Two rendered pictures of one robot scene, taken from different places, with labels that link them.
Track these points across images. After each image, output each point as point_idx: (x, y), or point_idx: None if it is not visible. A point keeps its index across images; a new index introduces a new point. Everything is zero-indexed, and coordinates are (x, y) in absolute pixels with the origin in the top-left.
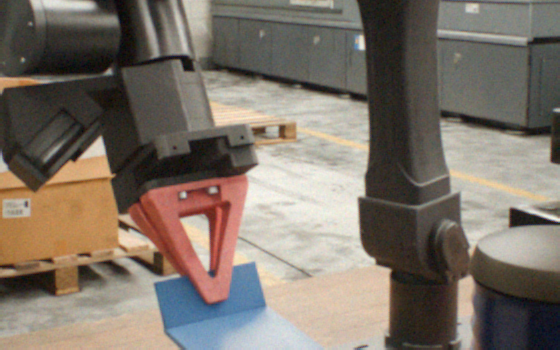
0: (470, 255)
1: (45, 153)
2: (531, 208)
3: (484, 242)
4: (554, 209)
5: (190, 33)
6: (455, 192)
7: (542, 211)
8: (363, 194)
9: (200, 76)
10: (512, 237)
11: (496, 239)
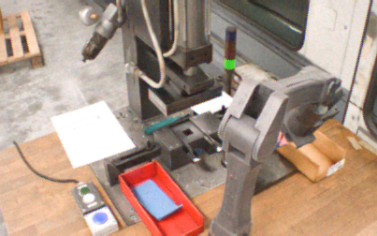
0: (207, 235)
1: None
2: (219, 84)
3: (236, 28)
4: (215, 83)
5: (300, 107)
6: (214, 218)
7: (217, 83)
8: (251, 223)
9: (295, 112)
10: (234, 28)
11: (235, 28)
